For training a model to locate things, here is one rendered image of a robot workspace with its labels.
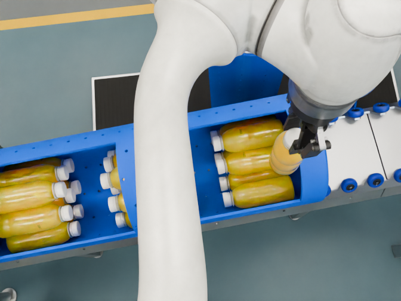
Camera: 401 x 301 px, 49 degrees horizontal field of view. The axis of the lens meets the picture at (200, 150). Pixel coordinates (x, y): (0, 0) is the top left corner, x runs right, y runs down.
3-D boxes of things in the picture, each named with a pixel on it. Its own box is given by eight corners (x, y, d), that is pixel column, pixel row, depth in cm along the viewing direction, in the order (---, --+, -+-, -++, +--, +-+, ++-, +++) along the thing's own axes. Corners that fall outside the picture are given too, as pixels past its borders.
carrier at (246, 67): (281, 121, 214) (251, 74, 221) (319, 26, 129) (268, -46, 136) (230, 150, 212) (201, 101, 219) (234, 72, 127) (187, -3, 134)
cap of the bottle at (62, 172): (63, 181, 116) (70, 180, 116) (58, 180, 113) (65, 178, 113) (61, 167, 117) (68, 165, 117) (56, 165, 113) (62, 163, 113)
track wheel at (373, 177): (386, 175, 121) (382, 170, 123) (370, 178, 121) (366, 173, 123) (384, 187, 124) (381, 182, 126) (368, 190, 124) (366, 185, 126)
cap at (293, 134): (309, 139, 82) (311, 136, 80) (295, 154, 81) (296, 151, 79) (292, 125, 83) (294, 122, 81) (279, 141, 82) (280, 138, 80)
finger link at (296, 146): (326, 105, 64) (329, 113, 64) (315, 141, 74) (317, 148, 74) (299, 110, 64) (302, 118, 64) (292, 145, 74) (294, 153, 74)
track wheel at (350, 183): (358, 180, 121) (356, 175, 123) (342, 183, 121) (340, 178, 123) (358, 192, 124) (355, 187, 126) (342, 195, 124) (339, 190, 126)
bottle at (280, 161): (305, 159, 97) (320, 138, 81) (285, 182, 96) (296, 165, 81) (281, 140, 99) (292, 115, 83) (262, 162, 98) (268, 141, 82)
